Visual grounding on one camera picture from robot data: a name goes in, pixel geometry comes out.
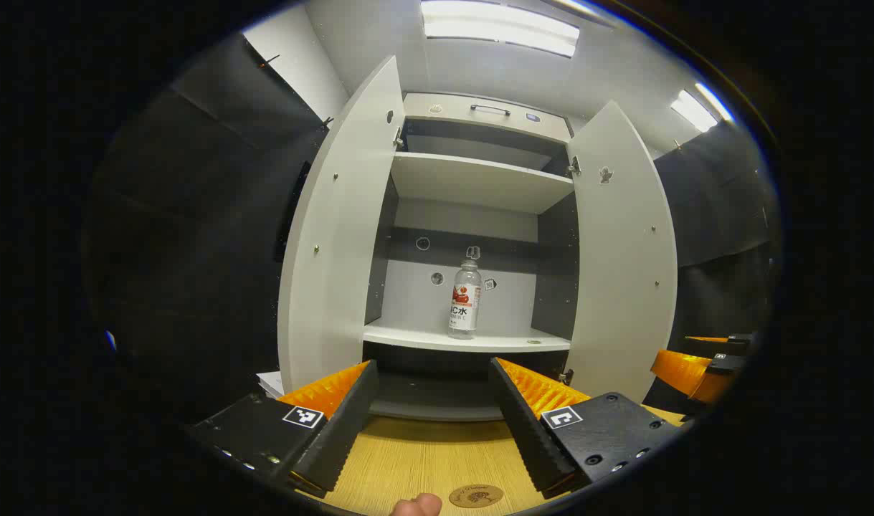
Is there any white cabinet door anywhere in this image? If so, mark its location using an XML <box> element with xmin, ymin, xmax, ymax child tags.
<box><xmin>277</xmin><ymin>56</ymin><xmax>407</xmax><ymax>393</ymax></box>
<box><xmin>566</xmin><ymin>100</ymin><xmax>679</xmax><ymax>403</ymax></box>

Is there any small ceiling light panel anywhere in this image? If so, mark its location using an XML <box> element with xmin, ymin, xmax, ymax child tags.
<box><xmin>670</xmin><ymin>81</ymin><xmax>736</xmax><ymax>134</ymax></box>

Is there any black backdrop cloth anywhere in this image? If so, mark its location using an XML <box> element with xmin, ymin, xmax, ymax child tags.
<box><xmin>82</xmin><ymin>32</ymin><xmax>333</xmax><ymax>431</ymax></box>
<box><xmin>641</xmin><ymin>122</ymin><xmax>780</xmax><ymax>416</ymax></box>

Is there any white grey cabinet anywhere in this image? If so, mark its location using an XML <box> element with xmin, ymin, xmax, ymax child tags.
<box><xmin>363</xmin><ymin>92</ymin><xmax>579</xmax><ymax>422</ymax></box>

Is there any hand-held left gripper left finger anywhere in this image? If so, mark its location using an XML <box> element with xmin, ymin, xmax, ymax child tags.
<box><xmin>186</xmin><ymin>360</ymin><xmax>380</xmax><ymax>499</ymax></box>

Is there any large ceiling light panel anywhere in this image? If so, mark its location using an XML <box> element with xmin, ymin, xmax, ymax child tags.
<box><xmin>420</xmin><ymin>0</ymin><xmax>581</xmax><ymax>58</ymax></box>

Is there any round brown coaster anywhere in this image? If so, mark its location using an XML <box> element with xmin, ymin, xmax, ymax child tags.
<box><xmin>449</xmin><ymin>484</ymin><xmax>504</xmax><ymax>510</ymax></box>

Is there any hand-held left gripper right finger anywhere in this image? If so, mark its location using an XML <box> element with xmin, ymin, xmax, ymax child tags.
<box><xmin>488</xmin><ymin>357</ymin><xmax>688</xmax><ymax>500</ymax></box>

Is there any clear bottle red white label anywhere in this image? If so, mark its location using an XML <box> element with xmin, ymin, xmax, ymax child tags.
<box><xmin>448</xmin><ymin>259</ymin><xmax>482</xmax><ymax>340</ymax></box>

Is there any white cabinet drawer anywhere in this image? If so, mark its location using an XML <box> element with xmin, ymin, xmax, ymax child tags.
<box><xmin>402</xmin><ymin>92</ymin><xmax>575</xmax><ymax>142</ymax></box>

